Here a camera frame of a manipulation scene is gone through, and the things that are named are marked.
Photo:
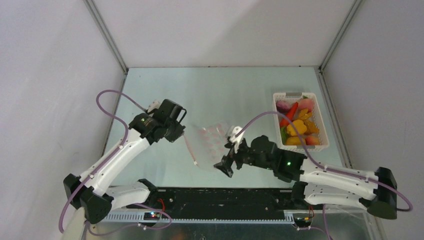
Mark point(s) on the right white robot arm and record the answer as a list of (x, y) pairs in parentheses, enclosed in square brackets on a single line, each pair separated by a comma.
[(333, 185)]

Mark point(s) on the pink peach top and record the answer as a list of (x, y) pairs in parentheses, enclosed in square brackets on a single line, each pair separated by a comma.
[(306, 103)]

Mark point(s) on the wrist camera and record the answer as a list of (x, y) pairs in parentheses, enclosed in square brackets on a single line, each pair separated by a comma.
[(235, 135), (153, 106)]

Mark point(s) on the pink peach bottom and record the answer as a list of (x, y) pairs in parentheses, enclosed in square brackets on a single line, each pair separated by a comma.
[(312, 140)]

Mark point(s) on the white plastic basket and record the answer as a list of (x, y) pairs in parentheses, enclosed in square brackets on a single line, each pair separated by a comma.
[(292, 97)]

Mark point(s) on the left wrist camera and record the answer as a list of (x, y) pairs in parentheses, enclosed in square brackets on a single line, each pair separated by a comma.
[(153, 106)]

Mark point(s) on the clear zip top bag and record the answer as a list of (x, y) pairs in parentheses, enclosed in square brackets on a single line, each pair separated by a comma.
[(206, 144)]

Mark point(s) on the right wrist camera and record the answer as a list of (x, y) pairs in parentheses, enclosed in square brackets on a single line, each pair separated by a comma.
[(235, 135)]

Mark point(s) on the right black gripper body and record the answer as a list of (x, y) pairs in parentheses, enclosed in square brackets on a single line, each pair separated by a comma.
[(236, 156)]

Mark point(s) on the yellow bell pepper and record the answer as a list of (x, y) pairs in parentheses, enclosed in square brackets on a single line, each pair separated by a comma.
[(297, 127)]

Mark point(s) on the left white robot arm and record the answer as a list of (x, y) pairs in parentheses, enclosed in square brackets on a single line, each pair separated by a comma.
[(92, 189)]

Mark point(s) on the purple onion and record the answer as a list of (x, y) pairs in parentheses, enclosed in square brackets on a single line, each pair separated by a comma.
[(282, 106)]

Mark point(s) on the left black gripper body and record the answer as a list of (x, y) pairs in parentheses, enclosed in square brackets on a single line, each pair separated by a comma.
[(175, 129)]

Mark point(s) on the red chili pepper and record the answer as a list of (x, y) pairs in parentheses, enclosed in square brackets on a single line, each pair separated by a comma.
[(289, 116)]

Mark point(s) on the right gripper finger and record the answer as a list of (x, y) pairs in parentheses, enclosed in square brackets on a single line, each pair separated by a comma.
[(225, 165), (239, 160)]

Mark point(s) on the pink peach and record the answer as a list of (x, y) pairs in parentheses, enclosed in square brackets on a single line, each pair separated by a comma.
[(312, 140), (306, 103)]

